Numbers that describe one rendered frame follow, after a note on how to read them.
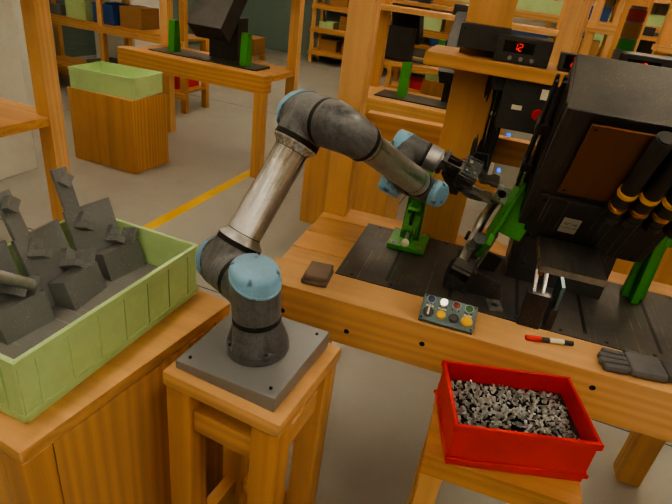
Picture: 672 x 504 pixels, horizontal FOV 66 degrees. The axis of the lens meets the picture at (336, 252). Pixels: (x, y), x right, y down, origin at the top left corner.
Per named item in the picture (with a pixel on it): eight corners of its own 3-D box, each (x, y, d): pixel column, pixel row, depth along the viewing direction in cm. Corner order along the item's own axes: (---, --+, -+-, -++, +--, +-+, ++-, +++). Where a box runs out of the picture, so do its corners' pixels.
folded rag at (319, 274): (326, 289, 152) (327, 280, 151) (299, 282, 154) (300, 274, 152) (334, 273, 161) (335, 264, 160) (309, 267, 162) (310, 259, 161)
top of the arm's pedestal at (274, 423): (278, 439, 113) (279, 426, 111) (162, 384, 124) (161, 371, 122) (339, 358, 139) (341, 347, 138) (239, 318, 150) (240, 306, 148)
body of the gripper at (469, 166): (476, 184, 148) (438, 165, 149) (467, 195, 157) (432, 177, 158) (487, 162, 150) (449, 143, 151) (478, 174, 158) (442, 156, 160)
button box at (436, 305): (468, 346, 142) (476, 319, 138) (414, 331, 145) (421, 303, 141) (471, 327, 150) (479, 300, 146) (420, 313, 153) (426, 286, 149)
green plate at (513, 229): (509, 257, 151) (550, 197, 141) (483, 244, 152) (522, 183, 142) (510, 242, 161) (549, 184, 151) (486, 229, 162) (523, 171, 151)
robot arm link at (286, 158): (210, 295, 120) (327, 87, 118) (181, 269, 130) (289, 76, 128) (247, 307, 129) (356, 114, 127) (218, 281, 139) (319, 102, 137)
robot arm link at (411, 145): (387, 154, 161) (400, 129, 160) (419, 170, 160) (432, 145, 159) (387, 149, 153) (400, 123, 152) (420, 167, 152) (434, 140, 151)
